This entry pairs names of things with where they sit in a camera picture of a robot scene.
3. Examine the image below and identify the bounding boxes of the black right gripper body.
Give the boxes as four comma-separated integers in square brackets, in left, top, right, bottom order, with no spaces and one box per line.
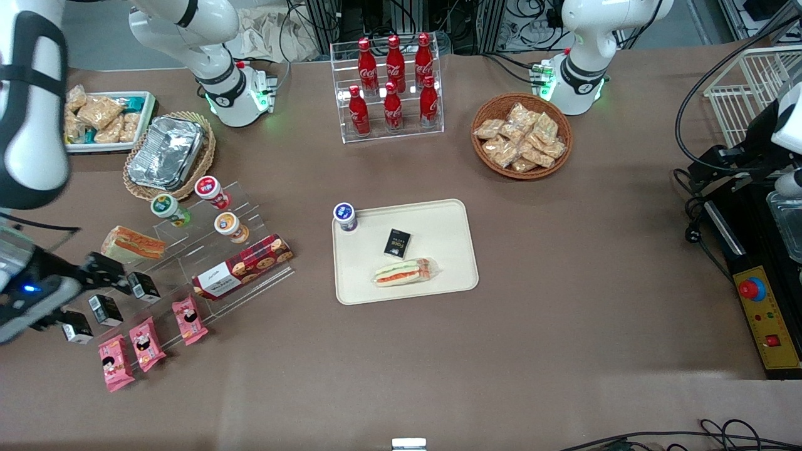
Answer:
[0,224,87,289]

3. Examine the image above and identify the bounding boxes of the triangle sandwich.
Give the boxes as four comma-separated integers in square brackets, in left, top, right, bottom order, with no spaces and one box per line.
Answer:
[375,258,437,288]
[102,226,167,267]

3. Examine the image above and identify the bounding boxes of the beige plastic tray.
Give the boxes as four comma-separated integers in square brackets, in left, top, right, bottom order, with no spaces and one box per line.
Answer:
[331,199,480,306]

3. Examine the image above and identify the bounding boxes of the small black carton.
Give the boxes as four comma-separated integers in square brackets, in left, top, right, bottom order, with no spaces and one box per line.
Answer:
[88,294,123,327]
[127,272,162,304]
[61,312,94,345]

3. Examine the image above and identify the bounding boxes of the pink snack packet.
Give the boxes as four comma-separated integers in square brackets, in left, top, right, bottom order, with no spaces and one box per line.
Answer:
[129,317,167,373]
[172,293,209,346]
[98,334,135,393]

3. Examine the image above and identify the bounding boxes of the clear plastic container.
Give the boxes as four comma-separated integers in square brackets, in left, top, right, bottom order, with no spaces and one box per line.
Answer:
[766,191,802,264]

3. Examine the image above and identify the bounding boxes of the clear acrylic stepped stand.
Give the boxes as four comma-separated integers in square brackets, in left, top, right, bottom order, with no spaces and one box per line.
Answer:
[47,182,295,345]

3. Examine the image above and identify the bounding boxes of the green-lid cup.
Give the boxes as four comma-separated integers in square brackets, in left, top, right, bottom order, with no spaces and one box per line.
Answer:
[150,194,192,227]

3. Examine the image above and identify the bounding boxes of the black machine base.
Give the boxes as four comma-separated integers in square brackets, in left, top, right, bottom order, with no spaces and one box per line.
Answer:
[702,188,802,381]

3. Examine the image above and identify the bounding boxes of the silver foil container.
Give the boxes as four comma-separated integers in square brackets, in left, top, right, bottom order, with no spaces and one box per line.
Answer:
[127,116,209,191]

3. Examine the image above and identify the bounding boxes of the red emergency stop button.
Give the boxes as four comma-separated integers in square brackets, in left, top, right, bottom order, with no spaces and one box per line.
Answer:
[738,276,767,303]

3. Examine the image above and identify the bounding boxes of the red-lid cup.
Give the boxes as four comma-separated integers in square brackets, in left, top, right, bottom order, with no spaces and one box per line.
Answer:
[194,176,231,210]

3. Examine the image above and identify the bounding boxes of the orange-lid cup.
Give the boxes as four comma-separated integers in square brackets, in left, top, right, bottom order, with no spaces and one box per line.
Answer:
[214,212,250,244]

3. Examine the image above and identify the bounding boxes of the red cookie box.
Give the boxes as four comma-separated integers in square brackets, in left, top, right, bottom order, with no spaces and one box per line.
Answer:
[192,234,294,301]

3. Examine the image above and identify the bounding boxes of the oval light wicker basket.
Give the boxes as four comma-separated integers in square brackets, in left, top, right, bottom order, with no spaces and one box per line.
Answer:
[122,111,217,202]

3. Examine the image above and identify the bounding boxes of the white rectangular bin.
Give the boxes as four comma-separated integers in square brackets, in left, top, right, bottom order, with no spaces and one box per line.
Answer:
[63,91,157,154]

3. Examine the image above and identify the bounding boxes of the yellow control panel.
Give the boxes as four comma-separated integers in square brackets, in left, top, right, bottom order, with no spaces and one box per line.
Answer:
[732,265,802,371]

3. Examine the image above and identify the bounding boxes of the blue-lid yogurt cup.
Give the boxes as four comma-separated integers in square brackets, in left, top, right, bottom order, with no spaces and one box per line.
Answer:
[333,202,358,233]

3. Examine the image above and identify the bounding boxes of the round brown wicker basket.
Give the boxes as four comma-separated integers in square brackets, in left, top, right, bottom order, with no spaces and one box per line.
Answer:
[471,93,574,180]

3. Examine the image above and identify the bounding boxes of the beige crumpled cloth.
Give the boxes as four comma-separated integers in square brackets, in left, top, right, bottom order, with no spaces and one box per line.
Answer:
[226,6,320,63]

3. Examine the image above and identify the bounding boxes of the small black box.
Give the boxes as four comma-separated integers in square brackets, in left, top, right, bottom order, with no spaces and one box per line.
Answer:
[383,229,412,259]

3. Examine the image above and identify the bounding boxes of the red cola bottle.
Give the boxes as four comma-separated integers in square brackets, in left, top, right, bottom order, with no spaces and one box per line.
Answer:
[358,39,378,95]
[420,76,439,128]
[383,82,404,132]
[386,35,406,91]
[348,86,370,137]
[415,33,434,88]

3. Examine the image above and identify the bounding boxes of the clear acrylic bottle rack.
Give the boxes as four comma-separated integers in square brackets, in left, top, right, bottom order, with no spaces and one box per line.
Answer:
[330,34,445,145]

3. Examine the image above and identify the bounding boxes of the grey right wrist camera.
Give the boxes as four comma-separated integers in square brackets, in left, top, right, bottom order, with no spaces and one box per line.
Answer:
[0,274,83,344]

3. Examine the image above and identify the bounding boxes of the long black cable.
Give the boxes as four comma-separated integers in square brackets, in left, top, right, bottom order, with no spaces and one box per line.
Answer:
[674,13,802,176]

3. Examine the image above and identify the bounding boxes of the white wire basket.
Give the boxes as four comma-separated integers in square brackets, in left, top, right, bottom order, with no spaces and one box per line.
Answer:
[703,45,802,148]

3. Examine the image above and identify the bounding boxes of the black floor cables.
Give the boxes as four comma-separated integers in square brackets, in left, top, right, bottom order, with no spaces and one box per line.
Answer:
[558,418,802,451]

